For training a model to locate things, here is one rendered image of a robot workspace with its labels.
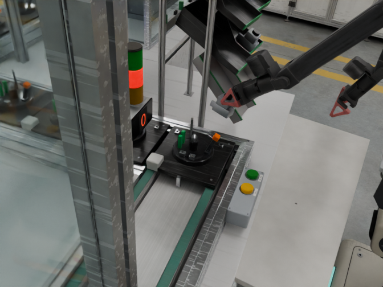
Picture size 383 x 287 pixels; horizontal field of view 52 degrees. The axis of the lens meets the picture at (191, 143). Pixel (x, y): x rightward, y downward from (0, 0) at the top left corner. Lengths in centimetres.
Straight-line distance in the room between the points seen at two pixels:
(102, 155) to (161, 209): 101
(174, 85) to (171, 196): 80
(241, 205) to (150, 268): 33
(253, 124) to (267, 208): 48
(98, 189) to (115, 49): 9
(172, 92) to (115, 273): 160
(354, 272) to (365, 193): 95
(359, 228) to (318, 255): 139
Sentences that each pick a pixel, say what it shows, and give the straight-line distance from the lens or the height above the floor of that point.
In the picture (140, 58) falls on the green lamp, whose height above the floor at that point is 139.
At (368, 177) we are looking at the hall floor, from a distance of 305.
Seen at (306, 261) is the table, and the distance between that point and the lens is 126.
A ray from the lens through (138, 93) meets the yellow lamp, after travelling 103.
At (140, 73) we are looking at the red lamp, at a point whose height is 135.
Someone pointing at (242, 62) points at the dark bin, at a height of 120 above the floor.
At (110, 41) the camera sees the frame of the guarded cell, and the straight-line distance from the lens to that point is 20.
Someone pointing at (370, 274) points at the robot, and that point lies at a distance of 209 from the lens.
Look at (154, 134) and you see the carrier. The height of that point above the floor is 97.
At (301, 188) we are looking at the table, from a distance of 147.
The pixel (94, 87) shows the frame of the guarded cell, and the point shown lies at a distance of 20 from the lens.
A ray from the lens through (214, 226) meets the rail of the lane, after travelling 114.
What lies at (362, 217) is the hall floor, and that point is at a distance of 273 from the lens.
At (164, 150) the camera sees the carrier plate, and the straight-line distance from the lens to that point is 135.
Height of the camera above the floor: 184
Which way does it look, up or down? 39 degrees down
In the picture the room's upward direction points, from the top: 5 degrees clockwise
